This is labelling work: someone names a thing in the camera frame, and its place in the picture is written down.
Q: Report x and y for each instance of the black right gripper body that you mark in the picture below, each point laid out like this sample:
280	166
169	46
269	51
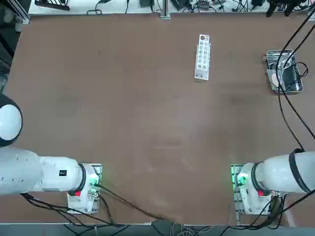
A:
288	2

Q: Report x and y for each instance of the clear glass test tube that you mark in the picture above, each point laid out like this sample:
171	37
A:
266	59

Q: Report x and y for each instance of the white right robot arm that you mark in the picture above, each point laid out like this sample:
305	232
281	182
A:
275	172

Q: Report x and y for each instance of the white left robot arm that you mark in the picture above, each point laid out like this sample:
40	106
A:
49	172

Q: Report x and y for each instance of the steel tray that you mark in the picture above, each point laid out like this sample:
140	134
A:
290	91

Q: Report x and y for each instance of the black electronic device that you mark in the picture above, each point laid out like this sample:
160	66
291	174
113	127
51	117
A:
180	4

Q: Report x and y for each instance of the white test tube rack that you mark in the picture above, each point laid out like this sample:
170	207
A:
201	73

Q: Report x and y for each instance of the small black adapter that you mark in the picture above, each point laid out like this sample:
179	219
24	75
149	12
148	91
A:
147	3

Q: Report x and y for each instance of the aluminium profile post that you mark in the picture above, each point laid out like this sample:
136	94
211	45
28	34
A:
165	9

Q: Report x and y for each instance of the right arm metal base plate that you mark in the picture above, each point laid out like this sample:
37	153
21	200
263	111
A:
233	172

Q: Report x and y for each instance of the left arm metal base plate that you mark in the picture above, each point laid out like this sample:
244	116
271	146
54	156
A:
98	169

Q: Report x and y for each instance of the aluminium frame profile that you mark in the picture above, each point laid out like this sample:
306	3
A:
21	12

